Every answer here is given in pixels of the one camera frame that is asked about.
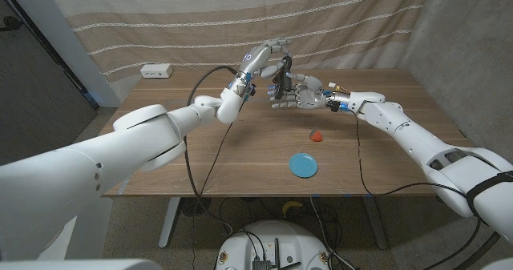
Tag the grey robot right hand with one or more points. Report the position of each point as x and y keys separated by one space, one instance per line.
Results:
x=310 y=97

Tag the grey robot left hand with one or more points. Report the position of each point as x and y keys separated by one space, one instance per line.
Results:
x=256 y=57

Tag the black hand grip exerciser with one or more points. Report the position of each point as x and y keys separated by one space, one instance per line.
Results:
x=287 y=83

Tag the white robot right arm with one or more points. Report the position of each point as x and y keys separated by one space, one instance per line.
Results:
x=421 y=142

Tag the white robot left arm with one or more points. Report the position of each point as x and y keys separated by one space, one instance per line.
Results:
x=100 y=158

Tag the red strawberry toy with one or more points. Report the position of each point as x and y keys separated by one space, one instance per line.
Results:
x=316 y=135

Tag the blue round plate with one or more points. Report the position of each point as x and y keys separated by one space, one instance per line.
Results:
x=303 y=165

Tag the white power strip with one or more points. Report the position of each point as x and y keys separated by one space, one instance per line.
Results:
x=156 y=71

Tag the beige striped backdrop cloth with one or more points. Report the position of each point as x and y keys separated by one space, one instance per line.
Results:
x=160 y=21

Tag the yellow banana-shaped object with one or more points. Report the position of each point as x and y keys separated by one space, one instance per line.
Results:
x=290 y=205

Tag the white robot torso base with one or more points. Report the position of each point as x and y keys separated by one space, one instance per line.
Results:
x=288 y=238

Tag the grey table leg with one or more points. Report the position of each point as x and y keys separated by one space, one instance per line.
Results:
x=376 y=226

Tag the black round floor fan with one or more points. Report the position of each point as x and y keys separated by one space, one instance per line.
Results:
x=195 y=206

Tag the white table leg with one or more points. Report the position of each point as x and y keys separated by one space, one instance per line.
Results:
x=169 y=222

